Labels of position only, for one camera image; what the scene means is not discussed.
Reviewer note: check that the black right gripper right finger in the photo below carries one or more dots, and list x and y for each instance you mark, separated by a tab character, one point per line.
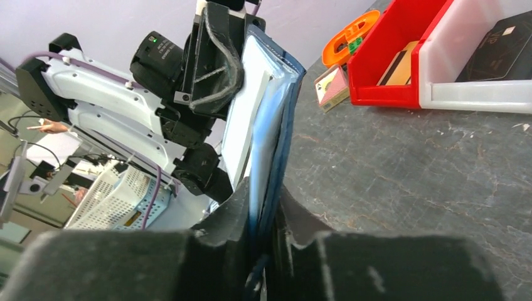
314	262

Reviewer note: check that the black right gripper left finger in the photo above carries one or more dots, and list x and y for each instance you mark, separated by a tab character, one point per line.
207	262

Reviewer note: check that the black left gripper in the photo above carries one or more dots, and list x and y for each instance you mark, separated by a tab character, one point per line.
212	72

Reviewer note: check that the blue card holder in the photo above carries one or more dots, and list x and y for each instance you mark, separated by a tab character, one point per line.
259	125

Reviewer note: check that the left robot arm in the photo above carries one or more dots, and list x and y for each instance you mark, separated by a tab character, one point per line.
166	107

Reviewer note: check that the blue perforated basket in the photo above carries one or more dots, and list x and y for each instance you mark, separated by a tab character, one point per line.
146	212

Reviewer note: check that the pink white small box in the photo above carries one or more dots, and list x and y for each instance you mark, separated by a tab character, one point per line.
331	88

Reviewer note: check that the orange letter-shaped toy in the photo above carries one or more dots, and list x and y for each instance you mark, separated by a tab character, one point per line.
336	50

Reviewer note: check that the white perforated basket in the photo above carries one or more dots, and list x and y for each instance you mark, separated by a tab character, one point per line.
111	199

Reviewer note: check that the green toy block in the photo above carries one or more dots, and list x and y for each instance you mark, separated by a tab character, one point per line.
354	45

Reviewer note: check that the tan object in red bin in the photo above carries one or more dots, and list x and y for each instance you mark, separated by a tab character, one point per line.
399	71

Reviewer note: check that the red bin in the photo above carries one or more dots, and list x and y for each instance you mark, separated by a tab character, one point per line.
403	21

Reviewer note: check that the white bin with wallets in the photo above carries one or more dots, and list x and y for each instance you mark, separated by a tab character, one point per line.
450	46

